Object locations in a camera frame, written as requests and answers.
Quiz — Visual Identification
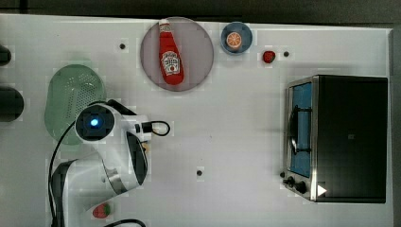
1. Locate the red plush ketchup bottle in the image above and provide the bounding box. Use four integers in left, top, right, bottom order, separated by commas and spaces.
159, 19, 184, 85

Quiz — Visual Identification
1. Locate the silver black toaster oven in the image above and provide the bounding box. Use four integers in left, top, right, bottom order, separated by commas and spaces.
280, 75, 389, 203

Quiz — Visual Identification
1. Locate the dark grey cup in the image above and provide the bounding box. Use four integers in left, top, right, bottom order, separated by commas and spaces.
0, 45, 11, 66

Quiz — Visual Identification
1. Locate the small red tomato toy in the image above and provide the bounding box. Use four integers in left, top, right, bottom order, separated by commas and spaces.
263, 50, 275, 63

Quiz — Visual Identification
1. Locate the green perforated colander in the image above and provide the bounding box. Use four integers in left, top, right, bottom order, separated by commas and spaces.
44, 64, 106, 141

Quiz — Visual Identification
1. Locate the red strawberry toy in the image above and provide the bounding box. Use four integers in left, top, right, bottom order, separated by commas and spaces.
92, 202, 112, 218

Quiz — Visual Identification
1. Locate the yellow plush banana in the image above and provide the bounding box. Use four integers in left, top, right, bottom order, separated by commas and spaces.
141, 142, 150, 154

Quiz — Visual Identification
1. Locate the grey round plate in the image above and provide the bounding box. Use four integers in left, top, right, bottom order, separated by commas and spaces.
140, 17, 214, 92

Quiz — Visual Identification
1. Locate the blue small bowl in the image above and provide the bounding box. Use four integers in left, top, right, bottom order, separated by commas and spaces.
220, 22, 253, 55

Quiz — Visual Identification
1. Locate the orange slice toy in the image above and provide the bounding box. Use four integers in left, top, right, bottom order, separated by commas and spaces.
226, 32, 242, 50

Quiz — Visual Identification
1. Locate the black round pan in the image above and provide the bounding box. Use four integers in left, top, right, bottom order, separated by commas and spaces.
0, 87, 25, 122

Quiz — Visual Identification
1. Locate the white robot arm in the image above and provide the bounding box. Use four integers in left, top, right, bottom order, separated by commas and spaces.
50, 100, 152, 227

